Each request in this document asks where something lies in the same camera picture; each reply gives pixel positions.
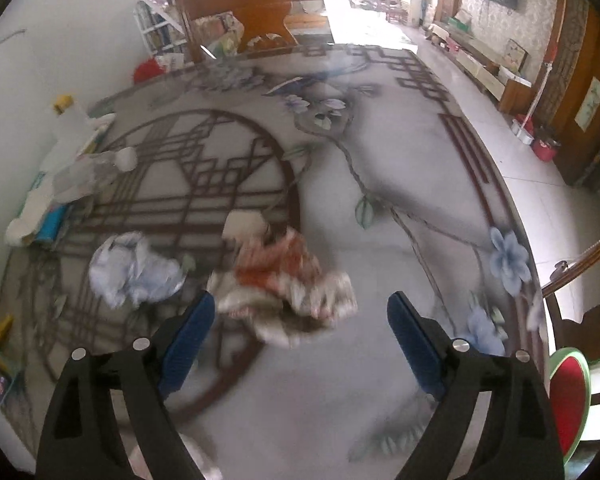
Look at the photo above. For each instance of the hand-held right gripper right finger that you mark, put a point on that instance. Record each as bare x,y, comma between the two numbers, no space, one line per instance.
415,345

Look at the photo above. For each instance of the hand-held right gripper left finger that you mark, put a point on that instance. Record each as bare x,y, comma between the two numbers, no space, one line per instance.
187,345

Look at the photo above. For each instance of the red and white wrapper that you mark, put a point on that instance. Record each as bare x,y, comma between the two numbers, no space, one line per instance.
280,270

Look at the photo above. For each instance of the red bin with green rim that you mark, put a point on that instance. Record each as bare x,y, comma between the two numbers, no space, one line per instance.
567,395

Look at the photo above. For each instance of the crumpled blue and white bag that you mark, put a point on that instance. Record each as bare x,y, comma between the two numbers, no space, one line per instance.
135,270

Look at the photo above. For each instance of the carved wooden chair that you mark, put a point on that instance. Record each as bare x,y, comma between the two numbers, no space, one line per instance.
595,325

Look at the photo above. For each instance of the clear plastic bottle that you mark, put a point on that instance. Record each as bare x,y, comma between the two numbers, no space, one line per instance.
87,175

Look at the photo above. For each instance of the small white carton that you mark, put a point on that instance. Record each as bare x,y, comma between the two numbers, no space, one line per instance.
97,135

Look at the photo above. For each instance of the small red bucket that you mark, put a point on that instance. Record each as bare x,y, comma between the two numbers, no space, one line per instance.
546,149

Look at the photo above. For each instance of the white basin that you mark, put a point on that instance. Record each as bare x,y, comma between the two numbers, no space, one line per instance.
522,129

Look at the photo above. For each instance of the white bottle with yellow cap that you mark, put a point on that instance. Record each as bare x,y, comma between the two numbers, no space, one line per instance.
72,125

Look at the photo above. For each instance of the low television cabinet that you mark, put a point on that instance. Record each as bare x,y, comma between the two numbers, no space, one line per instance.
480,65

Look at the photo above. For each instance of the white door picture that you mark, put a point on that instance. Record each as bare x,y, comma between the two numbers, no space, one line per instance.
590,104

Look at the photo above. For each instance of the framed picture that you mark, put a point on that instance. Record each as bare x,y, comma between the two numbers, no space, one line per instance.
517,55

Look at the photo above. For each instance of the patterned bag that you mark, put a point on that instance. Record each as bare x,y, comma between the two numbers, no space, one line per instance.
220,35

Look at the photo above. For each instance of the white bookshelf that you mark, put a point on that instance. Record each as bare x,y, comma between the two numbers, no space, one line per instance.
155,30

